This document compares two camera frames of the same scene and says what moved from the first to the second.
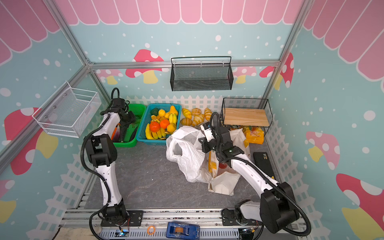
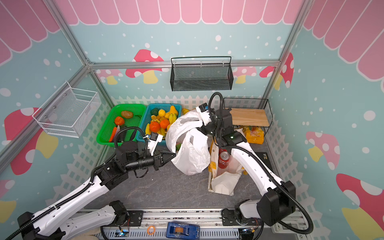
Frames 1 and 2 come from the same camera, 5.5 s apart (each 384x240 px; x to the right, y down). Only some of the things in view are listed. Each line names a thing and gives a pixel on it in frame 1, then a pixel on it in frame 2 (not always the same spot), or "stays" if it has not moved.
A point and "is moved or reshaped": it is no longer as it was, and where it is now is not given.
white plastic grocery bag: x=183 y=147 is moved or reshaped
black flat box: x=262 y=161 stays
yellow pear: x=173 y=110 stays
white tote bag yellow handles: x=225 y=180 stays
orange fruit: x=154 y=126 stays
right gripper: x=206 y=144 -> x=205 y=128
